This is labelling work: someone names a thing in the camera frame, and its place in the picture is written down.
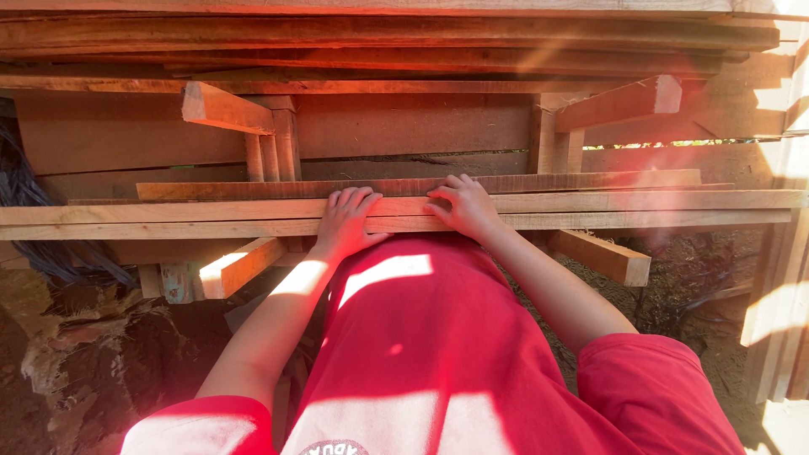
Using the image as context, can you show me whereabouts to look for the bundle of black straps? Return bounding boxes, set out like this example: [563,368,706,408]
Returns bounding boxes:
[0,119,139,290]

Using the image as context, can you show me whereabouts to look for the person's right hand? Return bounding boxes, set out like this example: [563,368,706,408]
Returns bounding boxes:
[423,174,504,244]

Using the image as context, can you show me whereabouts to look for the thick wooden support beam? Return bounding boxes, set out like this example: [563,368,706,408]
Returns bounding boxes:
[554,75,683,134]
[181,81,277,136]
[198,236,289,300]
[547,229,652,288]

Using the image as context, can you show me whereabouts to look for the stack of rough wooden planks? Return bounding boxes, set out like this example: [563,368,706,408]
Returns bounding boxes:
[0,0,809,96]

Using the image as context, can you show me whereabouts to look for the wide brown wooden board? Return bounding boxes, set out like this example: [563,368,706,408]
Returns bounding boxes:
[14,90,533,177]

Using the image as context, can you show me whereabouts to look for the teal painted wooden block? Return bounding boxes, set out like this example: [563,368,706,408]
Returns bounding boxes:
[158,263,195,305]

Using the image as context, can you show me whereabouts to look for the leaning pale wooden planks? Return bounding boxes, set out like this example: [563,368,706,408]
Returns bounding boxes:
[739,207,809,404]

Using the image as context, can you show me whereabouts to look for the reddish brown wooden plank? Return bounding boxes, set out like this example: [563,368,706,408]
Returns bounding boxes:
[136,169,704,202]

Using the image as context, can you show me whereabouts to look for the long light wooden plank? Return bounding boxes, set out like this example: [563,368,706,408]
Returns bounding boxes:
[0,189,809,226]

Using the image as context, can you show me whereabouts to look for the long pale wooden plank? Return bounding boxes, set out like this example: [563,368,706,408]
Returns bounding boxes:
[0,209,793,241]

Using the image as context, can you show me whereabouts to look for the upright wooden post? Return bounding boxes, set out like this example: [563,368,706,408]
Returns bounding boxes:
[243,95,303,183]
[528,93,587,175]

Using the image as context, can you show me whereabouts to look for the person's left hand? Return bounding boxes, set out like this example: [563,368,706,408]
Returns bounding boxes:
[314,186,394,259]

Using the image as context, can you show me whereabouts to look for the person's red shirt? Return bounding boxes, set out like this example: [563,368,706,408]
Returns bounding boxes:
[120,233,748,455]

